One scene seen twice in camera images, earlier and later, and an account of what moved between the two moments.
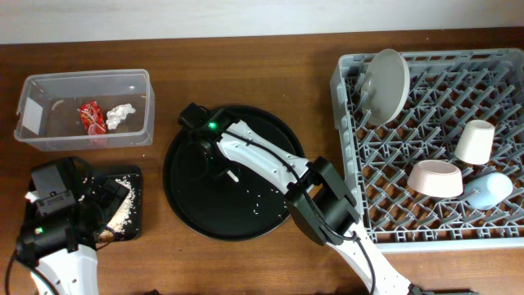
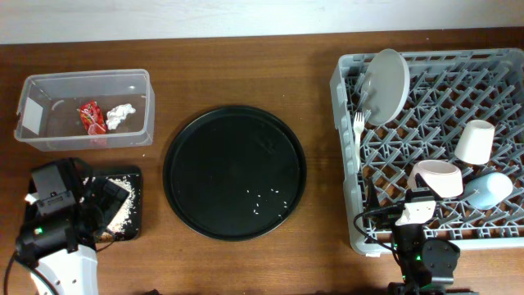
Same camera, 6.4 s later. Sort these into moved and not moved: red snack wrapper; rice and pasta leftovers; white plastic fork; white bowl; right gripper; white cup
Moved: right gripper; white plastic fork
Not moved: white bowl; rice and pasta leftovers; white cup; red snack wrapper
